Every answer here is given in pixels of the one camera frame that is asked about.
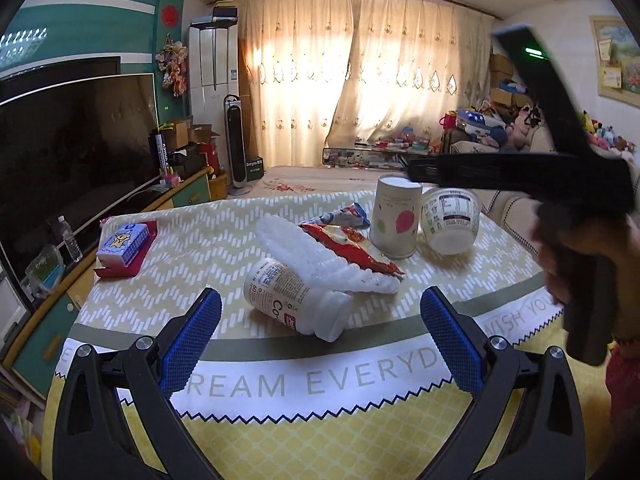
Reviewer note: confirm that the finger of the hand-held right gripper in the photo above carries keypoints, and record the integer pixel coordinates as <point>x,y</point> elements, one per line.
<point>465,172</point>

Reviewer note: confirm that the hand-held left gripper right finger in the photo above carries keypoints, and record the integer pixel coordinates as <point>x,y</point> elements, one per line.
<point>452,340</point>

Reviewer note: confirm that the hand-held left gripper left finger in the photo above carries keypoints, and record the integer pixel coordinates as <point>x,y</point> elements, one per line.
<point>192,340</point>

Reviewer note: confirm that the white plastic yogurt tub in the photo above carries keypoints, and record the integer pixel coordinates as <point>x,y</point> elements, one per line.
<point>450,220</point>

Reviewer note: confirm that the white paper cup pink dot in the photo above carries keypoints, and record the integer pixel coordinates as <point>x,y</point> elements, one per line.
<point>395,220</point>

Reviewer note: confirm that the white yogurt bottle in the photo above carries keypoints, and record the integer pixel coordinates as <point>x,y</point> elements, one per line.
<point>295,305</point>

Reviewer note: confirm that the red snack wrapper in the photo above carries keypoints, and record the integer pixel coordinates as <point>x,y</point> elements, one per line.
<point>355,250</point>

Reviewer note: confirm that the person's right hand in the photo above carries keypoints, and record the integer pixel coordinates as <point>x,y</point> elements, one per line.
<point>630,280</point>

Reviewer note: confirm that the pile of plush toys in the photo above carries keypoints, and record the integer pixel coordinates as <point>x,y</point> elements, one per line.
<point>605,135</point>

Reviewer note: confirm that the star patterned blue bag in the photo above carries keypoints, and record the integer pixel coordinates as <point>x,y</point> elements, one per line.
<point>480,122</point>

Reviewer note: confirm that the red bag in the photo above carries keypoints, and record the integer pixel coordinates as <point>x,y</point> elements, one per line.
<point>448,122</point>

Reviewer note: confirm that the cluttered low glass table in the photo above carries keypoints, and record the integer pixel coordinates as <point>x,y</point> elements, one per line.
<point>375,152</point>

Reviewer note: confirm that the stack of cardboard boxes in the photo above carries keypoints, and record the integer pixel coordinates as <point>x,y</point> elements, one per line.
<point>502,75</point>

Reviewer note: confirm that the blue cartoon box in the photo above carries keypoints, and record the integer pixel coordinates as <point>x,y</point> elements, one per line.
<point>122,245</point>

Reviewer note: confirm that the cream embroidered curtain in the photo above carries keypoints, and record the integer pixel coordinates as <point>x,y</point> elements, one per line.
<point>300,60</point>
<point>425,60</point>

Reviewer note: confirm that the yellow green printed tablecloth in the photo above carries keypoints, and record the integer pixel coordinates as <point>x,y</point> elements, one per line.
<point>300,430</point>

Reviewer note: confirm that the teal and yellow TV cabinet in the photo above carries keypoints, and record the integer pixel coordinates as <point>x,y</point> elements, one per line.
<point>45,340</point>

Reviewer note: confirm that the clear water bottle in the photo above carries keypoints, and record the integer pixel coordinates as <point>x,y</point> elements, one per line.
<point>72,245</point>

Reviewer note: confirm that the yellow storage box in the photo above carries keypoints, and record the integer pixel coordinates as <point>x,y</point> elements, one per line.
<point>218,187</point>

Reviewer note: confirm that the pink desk organizer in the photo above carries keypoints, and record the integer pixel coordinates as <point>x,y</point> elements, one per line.
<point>169,179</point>

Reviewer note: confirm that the clear plastic bag with greens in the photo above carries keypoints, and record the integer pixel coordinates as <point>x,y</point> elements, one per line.
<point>45,270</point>

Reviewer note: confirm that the floral floor rug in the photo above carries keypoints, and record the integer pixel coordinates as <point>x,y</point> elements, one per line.
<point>300,180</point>

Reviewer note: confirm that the green cardboard box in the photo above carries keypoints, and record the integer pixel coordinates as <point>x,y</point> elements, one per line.
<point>254,169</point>

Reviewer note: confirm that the red box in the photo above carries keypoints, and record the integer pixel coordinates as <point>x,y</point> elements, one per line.
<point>210,156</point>

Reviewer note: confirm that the white plastic drawer unit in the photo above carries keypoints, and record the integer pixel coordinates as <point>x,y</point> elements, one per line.
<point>10,305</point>

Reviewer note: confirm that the black shuttlecock tube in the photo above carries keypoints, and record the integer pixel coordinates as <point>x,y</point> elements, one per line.
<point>161,152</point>

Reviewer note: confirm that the black tower fan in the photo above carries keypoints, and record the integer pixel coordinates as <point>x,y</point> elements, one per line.
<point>236,145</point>

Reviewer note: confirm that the open cardboard box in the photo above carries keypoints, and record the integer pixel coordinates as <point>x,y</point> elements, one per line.
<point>190,132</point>

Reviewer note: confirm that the large curved television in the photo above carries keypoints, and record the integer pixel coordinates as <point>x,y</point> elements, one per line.
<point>75,160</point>

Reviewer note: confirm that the white standing air conditioner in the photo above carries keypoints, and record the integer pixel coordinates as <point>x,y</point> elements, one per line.
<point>212,70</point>

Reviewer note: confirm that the hanging flower decoration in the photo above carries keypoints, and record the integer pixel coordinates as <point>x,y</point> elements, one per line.
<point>172,67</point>

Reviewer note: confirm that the black flat box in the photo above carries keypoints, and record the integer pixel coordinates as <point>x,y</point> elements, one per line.
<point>217,15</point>

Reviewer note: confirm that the small black television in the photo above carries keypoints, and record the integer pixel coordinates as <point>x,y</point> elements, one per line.
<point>75,67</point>

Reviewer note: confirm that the framed wall picture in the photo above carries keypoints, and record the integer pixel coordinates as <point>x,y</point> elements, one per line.
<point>612,60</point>

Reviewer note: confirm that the red round wall ornament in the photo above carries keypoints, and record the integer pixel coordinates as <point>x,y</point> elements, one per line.
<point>170,15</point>

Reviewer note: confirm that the silver wall decal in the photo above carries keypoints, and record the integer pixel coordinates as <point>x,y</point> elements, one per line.
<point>22,42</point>

